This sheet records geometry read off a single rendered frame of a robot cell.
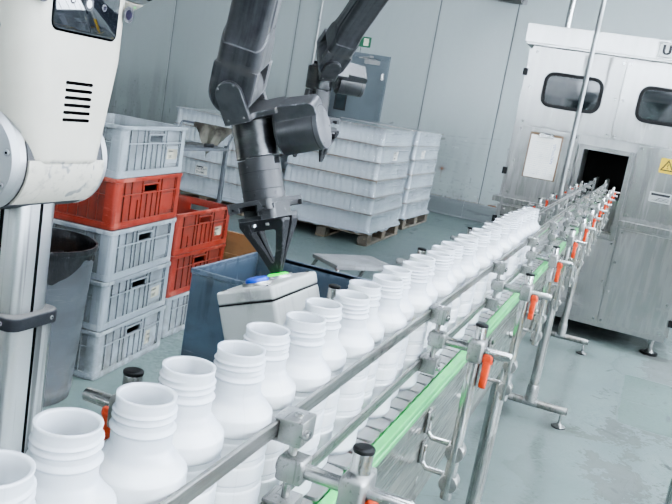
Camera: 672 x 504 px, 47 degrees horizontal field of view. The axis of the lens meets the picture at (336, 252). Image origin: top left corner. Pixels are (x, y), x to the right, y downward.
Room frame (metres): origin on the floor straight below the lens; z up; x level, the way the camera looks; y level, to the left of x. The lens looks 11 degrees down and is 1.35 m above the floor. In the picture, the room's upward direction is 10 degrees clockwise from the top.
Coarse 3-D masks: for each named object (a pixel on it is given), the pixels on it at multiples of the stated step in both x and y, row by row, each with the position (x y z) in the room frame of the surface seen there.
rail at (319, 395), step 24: (576, 192) 3.99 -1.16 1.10; (528, 240) 1.82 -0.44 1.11; (360, 360) 0.72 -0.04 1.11; (336, 384) 0.66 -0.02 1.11; (312, 408) 0.61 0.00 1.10; (264, 432) 0.52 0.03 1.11; (240, 456) 0.49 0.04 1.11; (312, 456) 0.64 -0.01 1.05; (192, 480) 0.44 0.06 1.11; (216, 480) 0.46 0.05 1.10
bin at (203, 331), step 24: (216, 264) 1.72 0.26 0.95; (240, 264) 1.83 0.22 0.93; (264, 264) 1.91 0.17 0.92; (288, 264) 1.89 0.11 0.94; (192, 288) 1.63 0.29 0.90; (216, 288) 1.61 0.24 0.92; (192, 312) 1.63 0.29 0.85; (216, 312) 1.61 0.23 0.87; (192, 336) 1.63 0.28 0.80; (216, 336) 1.61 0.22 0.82
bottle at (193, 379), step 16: (176, 368) 0.50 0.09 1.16; (192, 368) 0.51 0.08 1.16; (208, 368) 0.50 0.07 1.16; (176, 384) 0.48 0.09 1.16; (192, 384) 0.48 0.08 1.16; (208, 384) 0.49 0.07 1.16; (176, 400) 0.48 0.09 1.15; (192, 400) 0.48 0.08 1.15; (208, 400) 0.49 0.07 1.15; (192, 416) 0.48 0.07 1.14; (208, 416) 0.49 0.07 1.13; (176, 432) 0.47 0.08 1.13; (192, 432) 0.47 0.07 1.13; (208, 432) 0.48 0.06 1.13; (176, 448) 0.46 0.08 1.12; (192, 448) 0.47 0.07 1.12; (208, 448) 0.47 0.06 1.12; (192, 464) 0.47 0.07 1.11; (208, 464) 0.48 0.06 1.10; (208, 496) 0.48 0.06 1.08
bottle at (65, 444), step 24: (72, 408) 0.40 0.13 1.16; (48, 432) 0.37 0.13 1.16; (72, 432) 0.40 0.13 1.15; (96, 432) 0.38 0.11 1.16; (48, 456) 0.36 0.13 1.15; (72, 456) 0.37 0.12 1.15; (96, 456) 0.38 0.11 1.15; (48, 480) 0.36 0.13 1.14; (72, 480) 0.37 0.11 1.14; (96, 480) 0.38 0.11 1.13
